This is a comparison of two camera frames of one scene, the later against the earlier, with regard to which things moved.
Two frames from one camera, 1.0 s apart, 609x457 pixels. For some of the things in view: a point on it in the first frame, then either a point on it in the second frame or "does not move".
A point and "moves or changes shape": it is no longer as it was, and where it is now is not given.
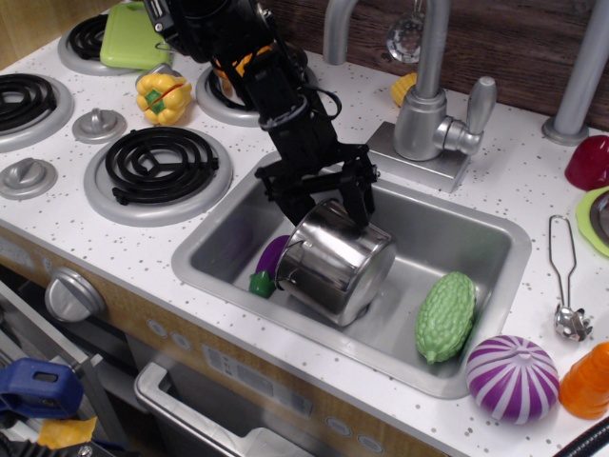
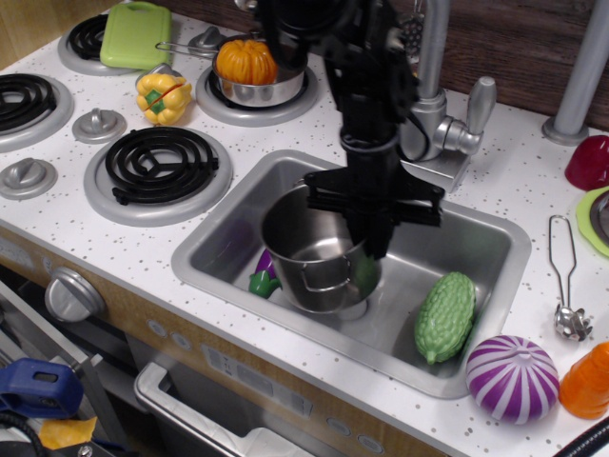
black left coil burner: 35,112 does not move
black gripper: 309,158 -> 375,189
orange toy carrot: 584,387 does not move
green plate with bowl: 593,217 does not move
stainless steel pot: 334,269 moves or changes shape
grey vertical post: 567,128 does not move
